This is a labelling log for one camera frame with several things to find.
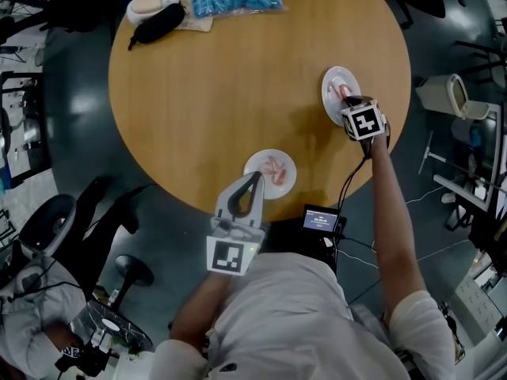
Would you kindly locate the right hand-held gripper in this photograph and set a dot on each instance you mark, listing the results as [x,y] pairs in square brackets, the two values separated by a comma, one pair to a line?
[366,121]

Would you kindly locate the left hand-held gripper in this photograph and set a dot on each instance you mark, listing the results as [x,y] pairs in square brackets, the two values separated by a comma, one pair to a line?
[237,248]

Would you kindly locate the pink shrimp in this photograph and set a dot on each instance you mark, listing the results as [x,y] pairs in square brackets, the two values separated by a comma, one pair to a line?
[267,166]
[347,91]
[334,89]
[279,178]
[282,166]

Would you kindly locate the white plate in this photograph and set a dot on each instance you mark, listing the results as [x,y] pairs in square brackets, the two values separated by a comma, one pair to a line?
[285,190]
[332,109]

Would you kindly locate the person's right forearm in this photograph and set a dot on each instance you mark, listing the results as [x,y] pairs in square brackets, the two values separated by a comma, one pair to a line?
[392,220]

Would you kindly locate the person's left forearm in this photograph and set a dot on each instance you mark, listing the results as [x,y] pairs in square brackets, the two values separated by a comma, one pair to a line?
[198,303]

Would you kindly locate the black device with screen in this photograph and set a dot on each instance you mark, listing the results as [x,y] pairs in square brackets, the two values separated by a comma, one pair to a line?
[321,220]

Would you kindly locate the white trash bin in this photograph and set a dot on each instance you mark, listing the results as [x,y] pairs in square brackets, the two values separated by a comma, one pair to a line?
[451,95]

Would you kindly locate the person's white shirt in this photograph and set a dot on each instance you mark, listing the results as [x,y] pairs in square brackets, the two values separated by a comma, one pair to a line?
[285,323]

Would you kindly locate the brown paper bag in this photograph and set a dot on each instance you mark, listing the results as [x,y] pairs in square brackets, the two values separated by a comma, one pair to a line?
[196,24]

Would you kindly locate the dark round side table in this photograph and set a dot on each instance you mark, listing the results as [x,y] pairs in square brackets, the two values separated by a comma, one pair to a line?
[119,327]

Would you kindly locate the black pouch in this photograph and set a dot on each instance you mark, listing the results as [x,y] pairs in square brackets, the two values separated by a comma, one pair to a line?
[160,24]

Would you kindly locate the black and grey office chair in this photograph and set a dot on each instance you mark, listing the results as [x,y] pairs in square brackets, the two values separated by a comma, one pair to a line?
[51,224]

